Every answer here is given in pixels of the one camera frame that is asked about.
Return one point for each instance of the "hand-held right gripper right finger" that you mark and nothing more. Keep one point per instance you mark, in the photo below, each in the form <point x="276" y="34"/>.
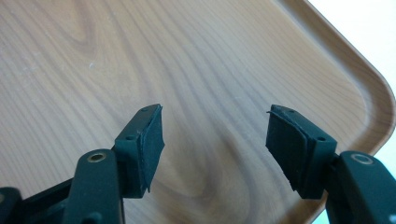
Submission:
<point x="299" y="152"/>

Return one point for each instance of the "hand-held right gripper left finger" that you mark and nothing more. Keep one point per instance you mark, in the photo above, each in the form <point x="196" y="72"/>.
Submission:
<point x="140" y="152"/>

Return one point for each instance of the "wooden tray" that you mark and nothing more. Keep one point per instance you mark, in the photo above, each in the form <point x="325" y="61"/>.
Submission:
<point x="193" y="71"/>

